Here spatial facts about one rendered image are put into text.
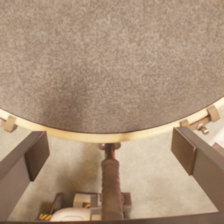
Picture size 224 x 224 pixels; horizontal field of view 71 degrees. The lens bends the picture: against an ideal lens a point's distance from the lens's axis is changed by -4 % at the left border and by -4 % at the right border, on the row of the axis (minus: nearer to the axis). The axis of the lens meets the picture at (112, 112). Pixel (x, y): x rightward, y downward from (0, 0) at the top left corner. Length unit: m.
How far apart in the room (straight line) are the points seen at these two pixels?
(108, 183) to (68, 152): 0.97
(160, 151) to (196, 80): 1.03
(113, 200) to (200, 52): 0.26
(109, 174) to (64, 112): 0.13
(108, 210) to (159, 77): 0.21
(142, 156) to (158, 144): 0.15
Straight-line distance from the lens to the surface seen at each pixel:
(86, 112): 0.25
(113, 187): 0.28
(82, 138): 0.30
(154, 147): 1.25
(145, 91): 0.25
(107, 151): 0.33
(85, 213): 0.73
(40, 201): 1.60
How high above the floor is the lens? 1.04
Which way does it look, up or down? 73 degrees down
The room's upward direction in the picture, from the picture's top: 173 degrees clockwise
